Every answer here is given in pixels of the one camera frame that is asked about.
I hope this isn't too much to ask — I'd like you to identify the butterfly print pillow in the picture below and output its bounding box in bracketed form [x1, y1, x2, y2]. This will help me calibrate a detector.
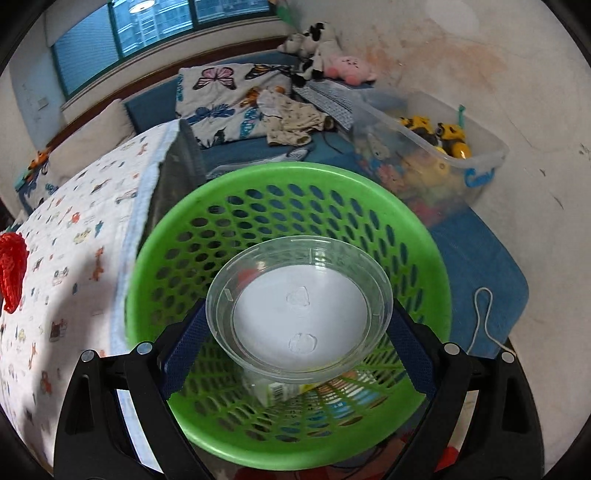
[18, 178, 61, 210]
[174, 62, 296, 148]

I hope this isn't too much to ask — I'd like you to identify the beige printed clothing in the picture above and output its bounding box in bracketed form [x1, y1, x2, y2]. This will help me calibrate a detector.
[256, 88, 335, 147]

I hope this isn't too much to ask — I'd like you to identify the window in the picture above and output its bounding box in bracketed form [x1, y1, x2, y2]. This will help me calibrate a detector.
[48, 0, 278, 100]

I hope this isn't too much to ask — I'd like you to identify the printed blanket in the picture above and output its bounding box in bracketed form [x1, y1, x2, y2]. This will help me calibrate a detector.
[0, 119, 185, 467]

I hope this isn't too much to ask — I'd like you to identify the clear plastic lid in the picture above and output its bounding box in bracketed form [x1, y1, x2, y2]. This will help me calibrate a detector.
[205, 235, 394, 383]

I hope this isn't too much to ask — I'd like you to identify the clear plastic storage bin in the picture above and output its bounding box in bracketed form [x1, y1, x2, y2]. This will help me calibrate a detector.
[348, 90, 509, 227]

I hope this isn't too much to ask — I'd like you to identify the pink plush toy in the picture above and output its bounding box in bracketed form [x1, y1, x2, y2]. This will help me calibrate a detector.
[323, 55, 378, 86]

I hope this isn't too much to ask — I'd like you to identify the blue bed sheet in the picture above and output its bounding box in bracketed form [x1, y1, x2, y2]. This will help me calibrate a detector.
[124, 50, 530, 361]

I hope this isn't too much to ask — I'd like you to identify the yellow toy car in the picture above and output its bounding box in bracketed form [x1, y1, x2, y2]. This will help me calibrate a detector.
[436, 122, 472, 158]
[399, 115, 437, 139]

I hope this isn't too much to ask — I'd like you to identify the brown wooden window ledge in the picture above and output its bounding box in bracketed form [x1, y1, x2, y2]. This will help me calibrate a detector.
[48, 34, 296, 148]

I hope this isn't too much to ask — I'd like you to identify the white cord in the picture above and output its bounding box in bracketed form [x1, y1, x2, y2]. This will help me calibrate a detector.
[464, 287, 517, 358]

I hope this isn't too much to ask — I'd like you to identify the grey striped cloth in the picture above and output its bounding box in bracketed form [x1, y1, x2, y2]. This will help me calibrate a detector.
[293, 79, 358, 131]

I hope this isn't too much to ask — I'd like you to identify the green plastic basket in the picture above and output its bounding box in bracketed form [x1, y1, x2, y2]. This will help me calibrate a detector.
[124, 161, 452, 470]

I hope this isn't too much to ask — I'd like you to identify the black white cow plush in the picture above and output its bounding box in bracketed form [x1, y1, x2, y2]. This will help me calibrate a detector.
[277, 21, 342, 58]
[291, 51, 331, 87]

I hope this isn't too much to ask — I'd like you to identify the grey white cloth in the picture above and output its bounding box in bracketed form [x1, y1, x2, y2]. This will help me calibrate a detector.
[205, 148, 310, 181]

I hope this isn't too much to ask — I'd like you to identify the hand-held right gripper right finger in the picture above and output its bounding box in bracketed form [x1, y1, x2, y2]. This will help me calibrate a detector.
[385, 302, 546, 480]

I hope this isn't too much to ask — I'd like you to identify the beige pillow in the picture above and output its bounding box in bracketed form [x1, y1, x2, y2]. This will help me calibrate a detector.
[48, 98, 137, 183]

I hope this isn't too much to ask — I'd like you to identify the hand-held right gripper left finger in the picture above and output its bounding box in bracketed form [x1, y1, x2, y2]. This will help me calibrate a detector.
[53, 299, 218, 480]

